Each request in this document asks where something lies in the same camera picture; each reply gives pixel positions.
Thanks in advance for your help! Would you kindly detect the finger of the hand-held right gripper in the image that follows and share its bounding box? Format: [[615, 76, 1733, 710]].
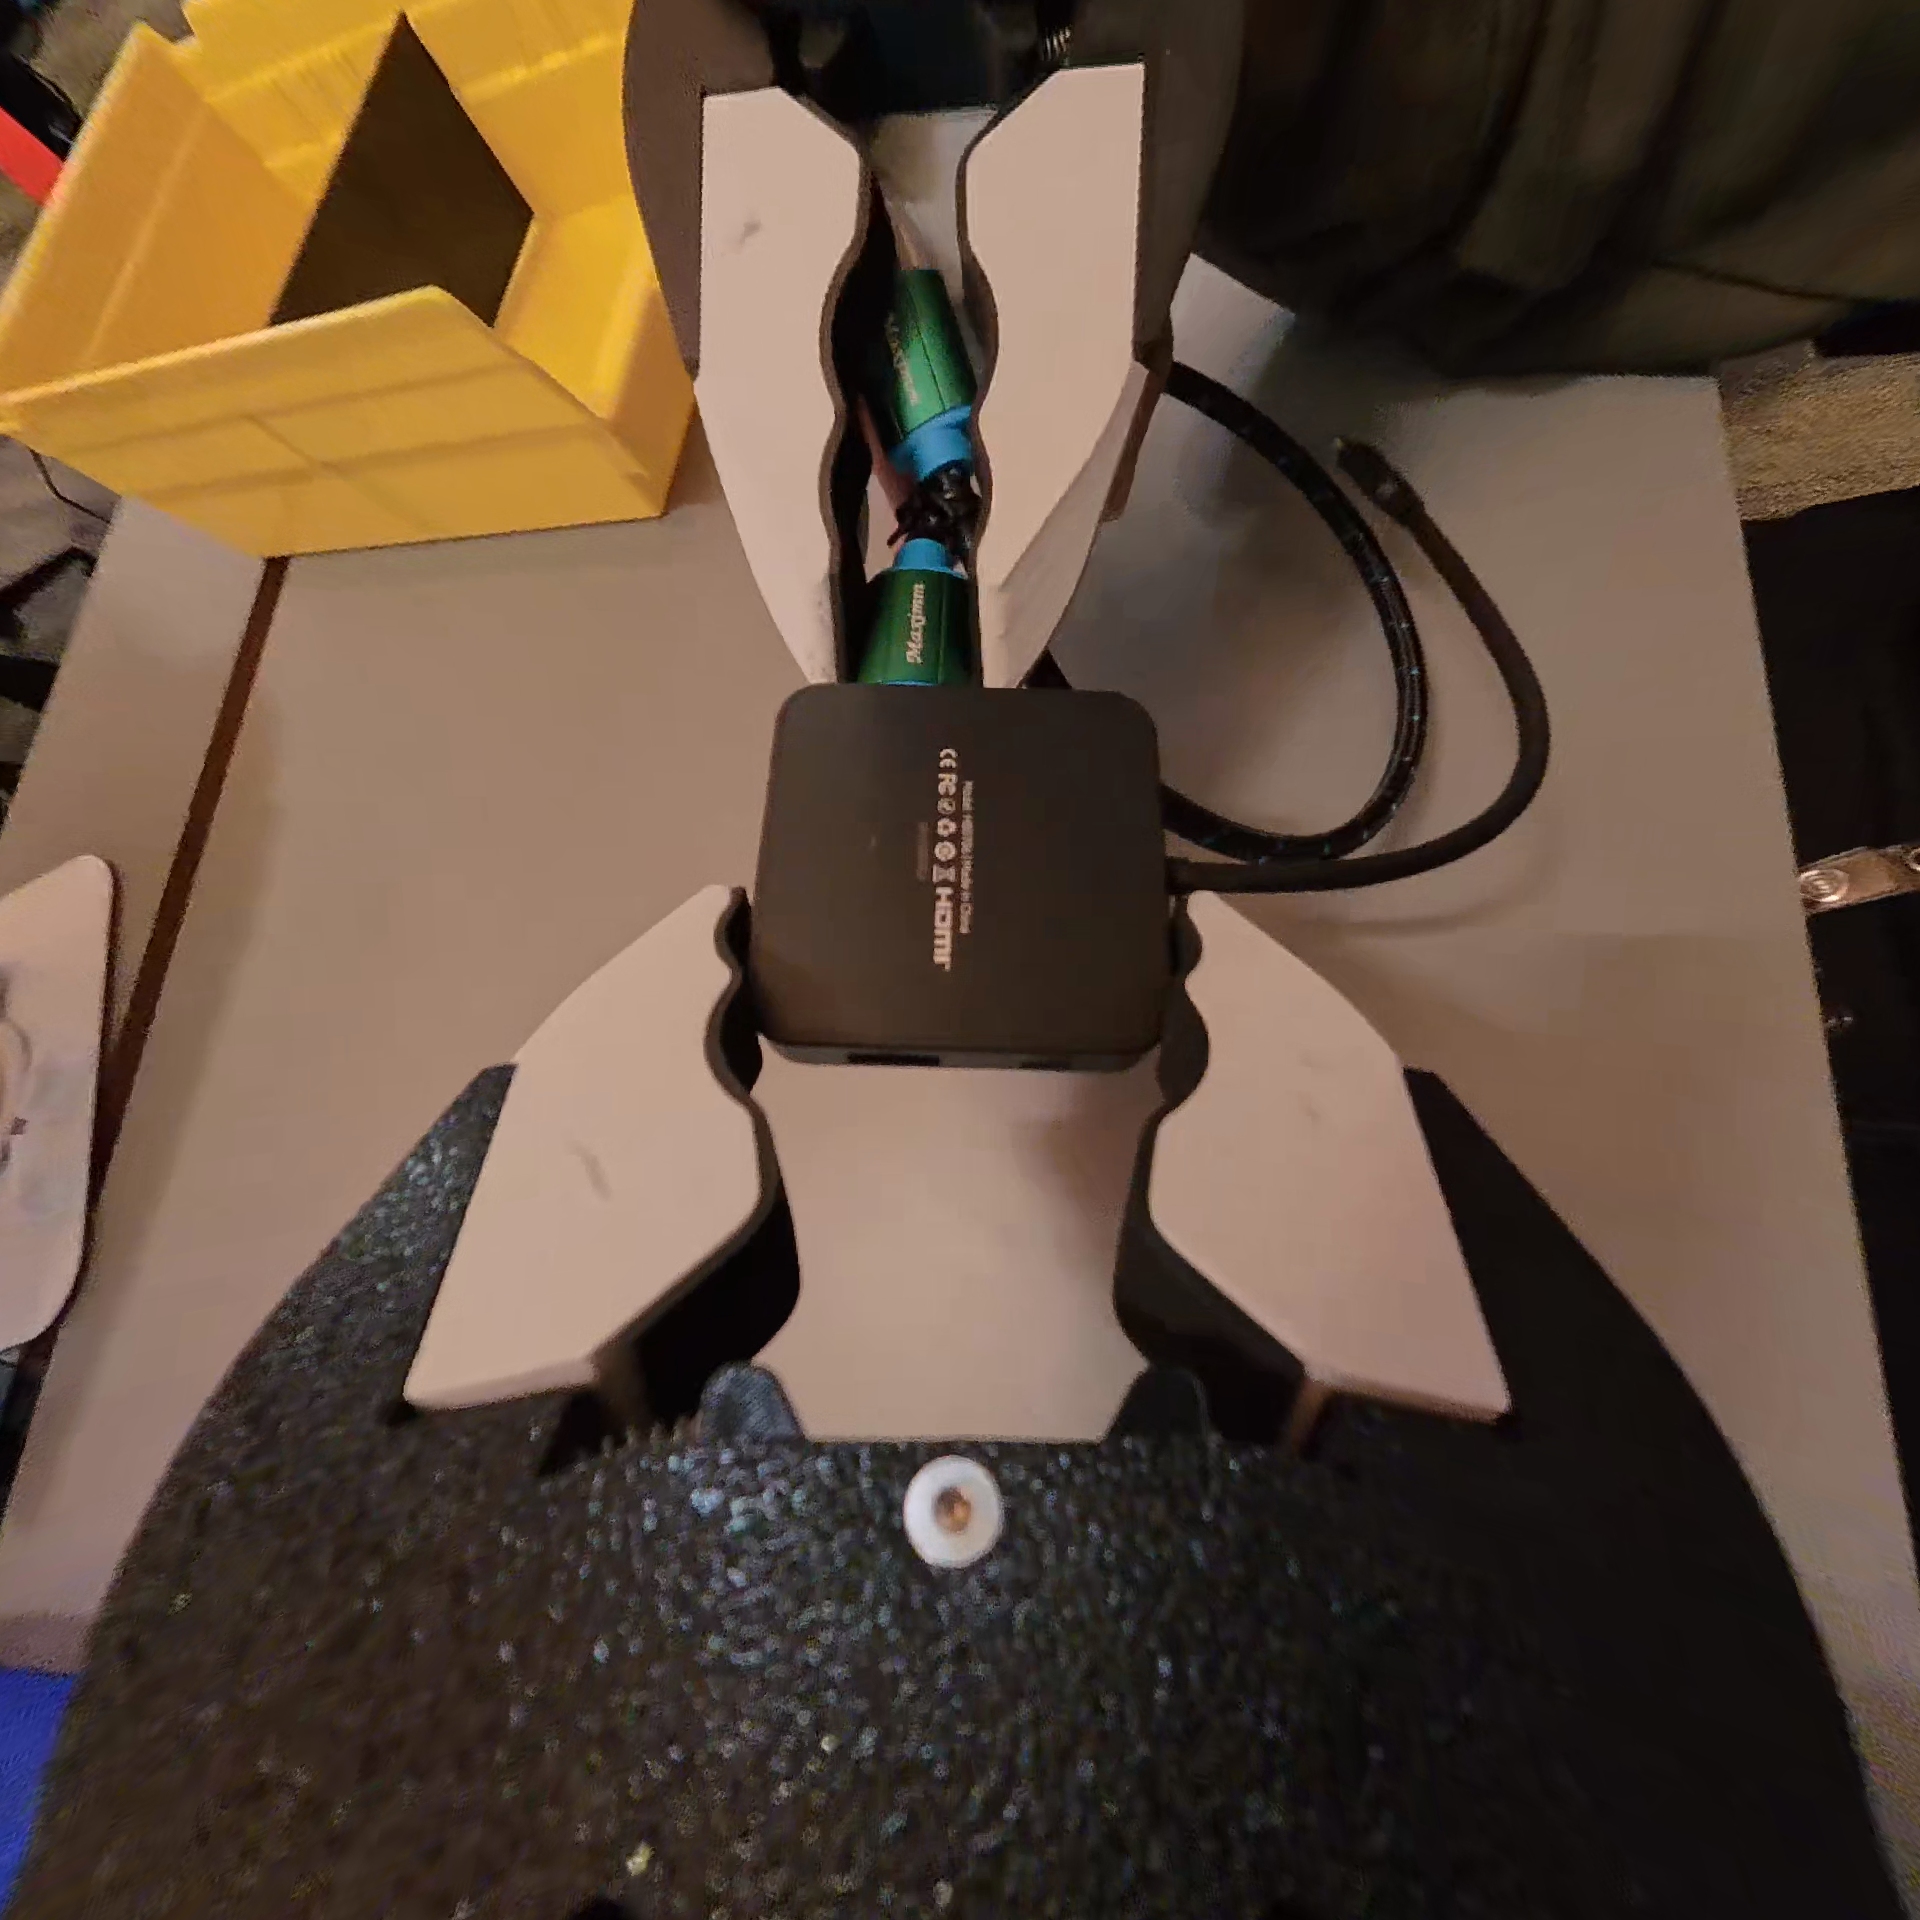
[[702, 89, 872, 683], [961, 59, 1173, 692]]

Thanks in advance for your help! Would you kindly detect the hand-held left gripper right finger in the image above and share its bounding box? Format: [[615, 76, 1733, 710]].
[[1116, 892, 1515, 1428]]

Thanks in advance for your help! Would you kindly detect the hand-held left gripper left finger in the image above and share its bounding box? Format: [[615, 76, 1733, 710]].
[[405, 884, 798, 1420]]

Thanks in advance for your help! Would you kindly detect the green-plug braided video cable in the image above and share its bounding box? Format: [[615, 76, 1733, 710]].
[[846, 224, 1425, 869]]

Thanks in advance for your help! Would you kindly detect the yellow plastic bin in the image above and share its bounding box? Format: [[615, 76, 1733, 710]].
[[0, 0, 704, 559]]

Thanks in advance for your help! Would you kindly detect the person's olive hoodie torso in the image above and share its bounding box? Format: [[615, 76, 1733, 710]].
[[1184, 0, 1920, 378]]

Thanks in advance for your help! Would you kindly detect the metal badge clip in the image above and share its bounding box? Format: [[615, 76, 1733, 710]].
[[1796, 843, 1920, 920]]

